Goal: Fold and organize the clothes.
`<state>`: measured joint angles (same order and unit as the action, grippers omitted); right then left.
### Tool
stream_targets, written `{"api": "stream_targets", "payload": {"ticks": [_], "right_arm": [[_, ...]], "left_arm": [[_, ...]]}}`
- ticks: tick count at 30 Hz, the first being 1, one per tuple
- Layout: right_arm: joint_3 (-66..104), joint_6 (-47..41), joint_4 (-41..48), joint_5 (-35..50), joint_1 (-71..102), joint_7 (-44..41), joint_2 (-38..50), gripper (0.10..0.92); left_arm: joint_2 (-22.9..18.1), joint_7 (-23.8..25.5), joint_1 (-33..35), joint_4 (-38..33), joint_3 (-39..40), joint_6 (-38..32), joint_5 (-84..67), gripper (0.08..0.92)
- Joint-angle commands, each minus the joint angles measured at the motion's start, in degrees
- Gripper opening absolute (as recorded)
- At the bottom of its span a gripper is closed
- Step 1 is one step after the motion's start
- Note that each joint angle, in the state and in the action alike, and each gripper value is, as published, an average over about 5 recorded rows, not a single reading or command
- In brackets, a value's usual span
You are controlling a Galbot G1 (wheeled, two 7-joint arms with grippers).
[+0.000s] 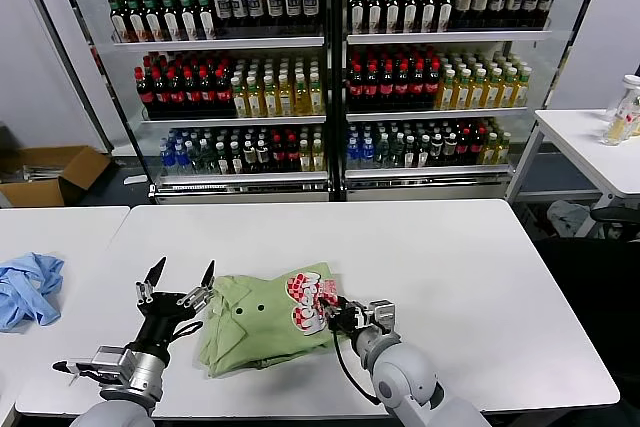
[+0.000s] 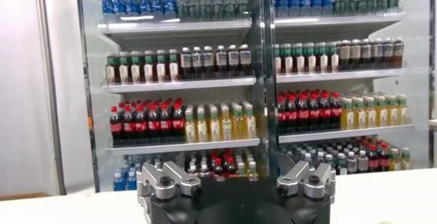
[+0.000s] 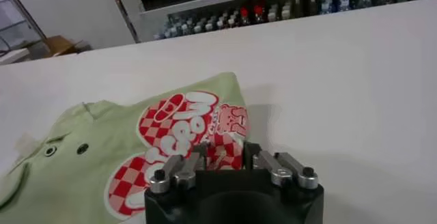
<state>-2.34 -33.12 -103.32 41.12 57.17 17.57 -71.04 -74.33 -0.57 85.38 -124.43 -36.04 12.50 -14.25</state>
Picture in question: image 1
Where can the green cap dark tea bottle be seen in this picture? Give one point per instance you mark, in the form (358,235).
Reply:
(188,15)
(444,8)
(135,18)
(375,9)
(410,8)
(357,9)
(205,14)
(170,16)
(152,17)
(118,19)
(428,8)
(393,8)

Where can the clear jar white lid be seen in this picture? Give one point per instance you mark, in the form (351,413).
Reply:
(631,92)

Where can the white side table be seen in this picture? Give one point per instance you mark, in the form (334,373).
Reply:
(575,132)

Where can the glass cabinet door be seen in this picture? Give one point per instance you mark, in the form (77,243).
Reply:
(77,47)
(567,47)

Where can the blue water bottle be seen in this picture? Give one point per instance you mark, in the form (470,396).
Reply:
(180,157)
(367,154)
(353,155)
(166,157)

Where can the white display cabinet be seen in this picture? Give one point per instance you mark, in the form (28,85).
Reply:
(440,37)
(220,43)

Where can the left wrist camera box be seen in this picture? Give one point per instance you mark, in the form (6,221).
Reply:
(112,359)

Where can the beige label dark drink bottle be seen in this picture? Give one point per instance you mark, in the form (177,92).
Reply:
(481,1)
(463,2)

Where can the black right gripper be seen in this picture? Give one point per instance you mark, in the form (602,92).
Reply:
(355,321)

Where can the red cap cola bottle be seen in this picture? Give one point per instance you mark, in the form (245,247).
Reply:
(402,86)
(160,93)
(208,92)
(292,155)
(432,85)
(371,87)
(477,147)
(176,93)
(278,156)
(464,148)
(145,94)
(356,87)
(223,92)
(386,87)
(417,86)
(192,93)

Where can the small dark drink bottle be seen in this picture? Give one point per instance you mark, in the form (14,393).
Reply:
(423,152)
(249,158)
(236,159)
(436,151)
(450,150)
(263,158)
(222,159)
(410,153)

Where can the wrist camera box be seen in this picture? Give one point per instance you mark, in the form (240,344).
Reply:
(384,314)
(112,359)

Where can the light green t-shirt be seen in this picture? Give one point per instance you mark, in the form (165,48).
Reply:
(260,327)

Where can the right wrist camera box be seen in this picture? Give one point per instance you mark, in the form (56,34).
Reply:
(384,314)

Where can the white plastic bag bundle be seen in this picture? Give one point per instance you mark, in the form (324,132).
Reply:
(567,219)

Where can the clear water bottle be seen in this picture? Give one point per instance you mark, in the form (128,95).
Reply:
(208,157)
(196,158)
(382,153)
(396,152)

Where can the crumpled light blue shirt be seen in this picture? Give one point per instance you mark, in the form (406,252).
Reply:
(25,292)

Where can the open cardboard box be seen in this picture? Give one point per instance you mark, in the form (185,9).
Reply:
(30,194)

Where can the clear jar yellow contents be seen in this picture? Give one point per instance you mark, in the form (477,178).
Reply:
(616,132)

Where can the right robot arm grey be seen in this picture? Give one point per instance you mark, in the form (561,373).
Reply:
(405,382)

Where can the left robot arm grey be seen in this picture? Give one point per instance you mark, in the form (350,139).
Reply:
(115,414)

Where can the yellow juice bottle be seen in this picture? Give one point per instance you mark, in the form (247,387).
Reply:
(316,95)
(239,99)
(478,89)
(285,97)
(462,90)
(521,88)
(507,88)
(305,157)
(317,156)
(493,89)
(446,91)
(503,149)
(490,149)
(270,97)
(301,96)
(255,98)

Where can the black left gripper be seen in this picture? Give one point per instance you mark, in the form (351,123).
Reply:
(160,317)

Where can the small white flat object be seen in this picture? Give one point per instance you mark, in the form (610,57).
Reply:
(134,179)

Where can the plastic wrapped metal parts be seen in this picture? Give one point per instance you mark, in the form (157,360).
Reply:
(25,172)

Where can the black office chair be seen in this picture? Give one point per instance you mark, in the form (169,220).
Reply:
(612,217)

